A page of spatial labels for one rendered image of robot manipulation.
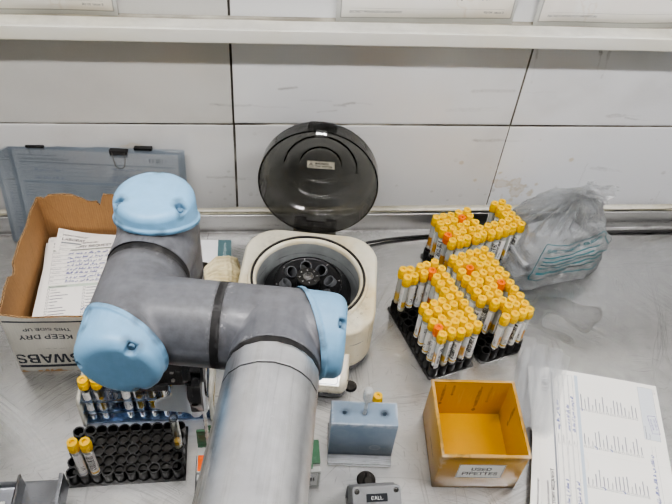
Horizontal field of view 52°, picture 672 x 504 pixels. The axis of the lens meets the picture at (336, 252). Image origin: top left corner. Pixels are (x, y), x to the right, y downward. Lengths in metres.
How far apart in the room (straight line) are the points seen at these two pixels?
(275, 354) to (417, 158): 0.90
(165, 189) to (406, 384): 0.70
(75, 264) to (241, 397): 0.88
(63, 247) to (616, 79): 1.06
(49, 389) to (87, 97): 0.50
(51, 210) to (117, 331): 0.83
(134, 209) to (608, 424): 0.90
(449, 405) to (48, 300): 0.71
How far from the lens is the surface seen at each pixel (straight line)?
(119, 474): 1.13
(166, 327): 0.58
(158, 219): 0.62
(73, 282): 1.32
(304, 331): 0.56
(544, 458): 1.20
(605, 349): 1.39
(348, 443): 1.11
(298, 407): 0.51
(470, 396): 1.17
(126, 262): 0.62
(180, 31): 1.16
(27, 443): 1.22
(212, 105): 1.28
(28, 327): 1.19
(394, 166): 1.38
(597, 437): 1.26
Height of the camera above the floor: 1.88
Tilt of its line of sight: 45 degrees down
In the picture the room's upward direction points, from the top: 6 degrees clockwise
